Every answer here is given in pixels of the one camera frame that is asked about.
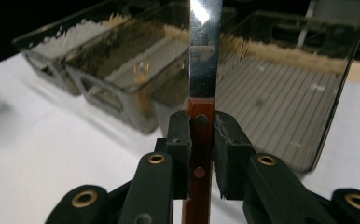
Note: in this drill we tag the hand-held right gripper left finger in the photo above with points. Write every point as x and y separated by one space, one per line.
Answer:
179 149

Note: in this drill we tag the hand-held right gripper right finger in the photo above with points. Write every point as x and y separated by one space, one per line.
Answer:
231 155

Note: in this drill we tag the smoky transparent plastic bin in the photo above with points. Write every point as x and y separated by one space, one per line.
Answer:
113 62
277 102
44 46

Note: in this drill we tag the grey metal desk frame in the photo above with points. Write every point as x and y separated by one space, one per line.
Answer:
343 11

